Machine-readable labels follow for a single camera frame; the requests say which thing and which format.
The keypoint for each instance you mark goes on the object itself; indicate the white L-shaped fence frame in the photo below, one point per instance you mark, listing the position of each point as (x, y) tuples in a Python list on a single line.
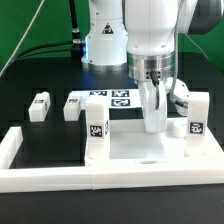
[(187, 171)]

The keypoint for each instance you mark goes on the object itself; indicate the fiducial marker sheet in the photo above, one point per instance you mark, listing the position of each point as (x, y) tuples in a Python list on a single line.
[(117, 98)]

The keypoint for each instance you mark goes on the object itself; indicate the white desk top panel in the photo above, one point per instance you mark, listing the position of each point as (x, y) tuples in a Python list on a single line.
[(128, 143)]

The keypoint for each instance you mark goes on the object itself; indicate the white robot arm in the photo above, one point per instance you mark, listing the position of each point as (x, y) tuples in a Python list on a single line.
[(142, 36)]

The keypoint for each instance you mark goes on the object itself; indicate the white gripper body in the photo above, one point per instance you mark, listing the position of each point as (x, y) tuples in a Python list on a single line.
[(154, 103)]

